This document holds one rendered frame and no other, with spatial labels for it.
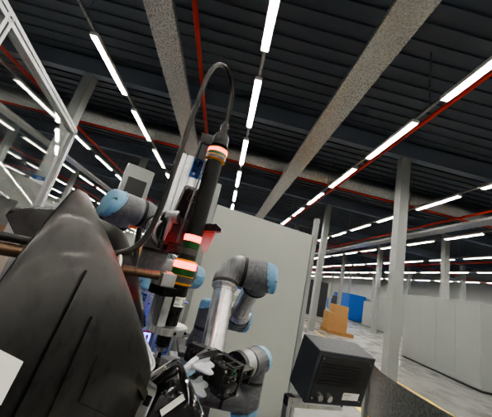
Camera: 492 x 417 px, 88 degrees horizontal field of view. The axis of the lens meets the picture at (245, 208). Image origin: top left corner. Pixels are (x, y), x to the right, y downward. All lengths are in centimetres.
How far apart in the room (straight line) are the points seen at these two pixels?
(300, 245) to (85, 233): 261
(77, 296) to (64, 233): 4
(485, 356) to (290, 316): 791
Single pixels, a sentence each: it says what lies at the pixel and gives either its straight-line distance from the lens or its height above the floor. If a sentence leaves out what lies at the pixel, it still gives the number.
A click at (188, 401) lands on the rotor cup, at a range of 40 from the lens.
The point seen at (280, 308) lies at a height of 121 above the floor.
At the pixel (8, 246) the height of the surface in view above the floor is 138.
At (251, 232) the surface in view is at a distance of 250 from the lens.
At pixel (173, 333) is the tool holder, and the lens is 49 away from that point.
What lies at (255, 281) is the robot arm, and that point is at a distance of 98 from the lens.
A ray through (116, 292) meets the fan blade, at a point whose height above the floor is 137.
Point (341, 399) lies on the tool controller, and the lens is 120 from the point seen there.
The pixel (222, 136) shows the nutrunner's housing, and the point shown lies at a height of 167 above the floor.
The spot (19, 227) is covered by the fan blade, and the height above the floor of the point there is 140.
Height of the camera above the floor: 140
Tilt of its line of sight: 15 degrees up
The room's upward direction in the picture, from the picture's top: 13 degrees clockwise
